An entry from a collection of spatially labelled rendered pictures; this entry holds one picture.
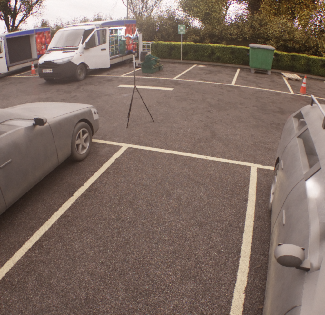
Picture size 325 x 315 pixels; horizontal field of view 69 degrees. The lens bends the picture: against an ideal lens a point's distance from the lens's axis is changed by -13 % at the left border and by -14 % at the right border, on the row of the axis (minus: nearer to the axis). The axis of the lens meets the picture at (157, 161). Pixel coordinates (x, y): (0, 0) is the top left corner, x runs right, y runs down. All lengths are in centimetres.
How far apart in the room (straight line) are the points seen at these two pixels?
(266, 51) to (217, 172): 1006
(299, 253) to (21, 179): 307
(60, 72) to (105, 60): 194
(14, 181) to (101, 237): 126
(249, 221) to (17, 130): 308
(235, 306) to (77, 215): 215
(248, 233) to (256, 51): 1124
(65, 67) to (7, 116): 758
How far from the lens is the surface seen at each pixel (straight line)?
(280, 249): 157
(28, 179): 363
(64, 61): 1095
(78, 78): 1133
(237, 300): 263
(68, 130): 421
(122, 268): 280
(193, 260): 286
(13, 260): 319
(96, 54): 1147
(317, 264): 166
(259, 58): 1370
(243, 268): 287
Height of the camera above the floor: 217
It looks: 29 degrees down
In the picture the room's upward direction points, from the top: straight up
